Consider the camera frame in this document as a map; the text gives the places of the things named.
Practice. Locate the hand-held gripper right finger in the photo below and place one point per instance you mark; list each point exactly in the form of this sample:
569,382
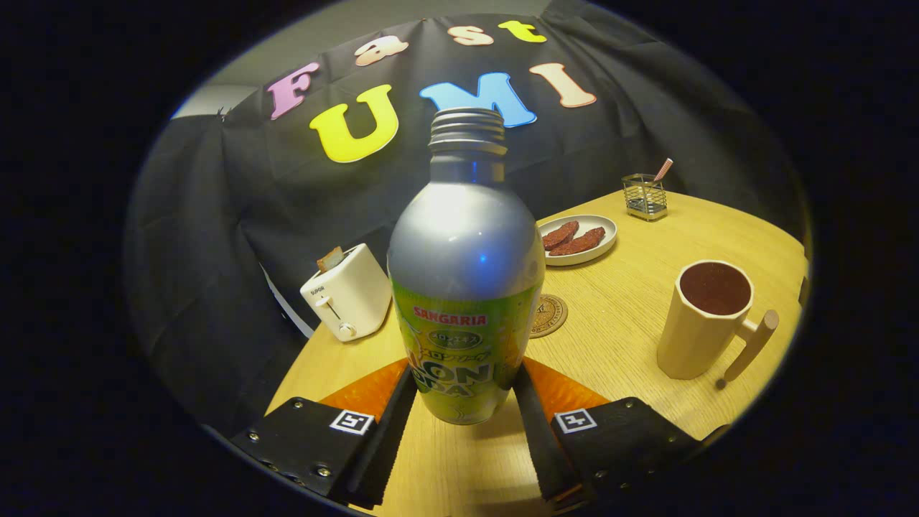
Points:
538,445

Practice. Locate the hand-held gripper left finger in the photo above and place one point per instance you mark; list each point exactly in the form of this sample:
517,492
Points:
391,438

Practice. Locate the round brown coaster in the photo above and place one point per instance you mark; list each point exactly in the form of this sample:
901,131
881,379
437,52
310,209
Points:
551,316

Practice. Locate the silver green juice bottle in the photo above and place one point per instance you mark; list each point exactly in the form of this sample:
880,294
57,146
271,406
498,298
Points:
467,251

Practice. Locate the wooden table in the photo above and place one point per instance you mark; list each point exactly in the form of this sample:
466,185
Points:
610,345

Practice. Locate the white toaster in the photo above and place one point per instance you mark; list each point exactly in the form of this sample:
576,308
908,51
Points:
355,294

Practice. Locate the toasted bread slice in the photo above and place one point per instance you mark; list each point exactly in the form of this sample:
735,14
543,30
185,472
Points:
330,258

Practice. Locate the reddish brown sausage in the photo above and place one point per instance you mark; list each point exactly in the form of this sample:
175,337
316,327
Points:
580,243
560,235

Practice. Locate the white round plate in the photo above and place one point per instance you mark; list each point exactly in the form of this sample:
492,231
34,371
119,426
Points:
603,228

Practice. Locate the pink striped straw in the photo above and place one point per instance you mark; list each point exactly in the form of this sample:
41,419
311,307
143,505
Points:
663,169

